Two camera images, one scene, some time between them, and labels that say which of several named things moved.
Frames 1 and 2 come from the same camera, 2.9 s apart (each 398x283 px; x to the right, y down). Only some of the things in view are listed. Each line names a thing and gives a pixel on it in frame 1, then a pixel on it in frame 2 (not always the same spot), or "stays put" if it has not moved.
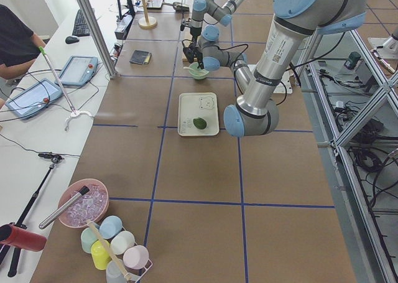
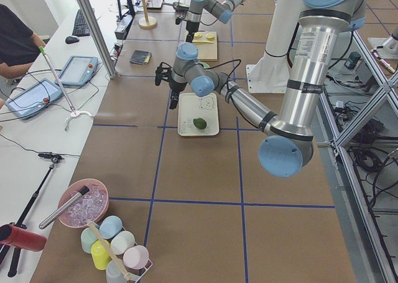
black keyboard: [81, 27] stays put
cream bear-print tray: [204, 105] stays put
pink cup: [135, 257] stays put
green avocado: [199, 123] stays put
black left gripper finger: [201, 63] to [173, 101]
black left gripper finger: [190, 56] to [175, 99]
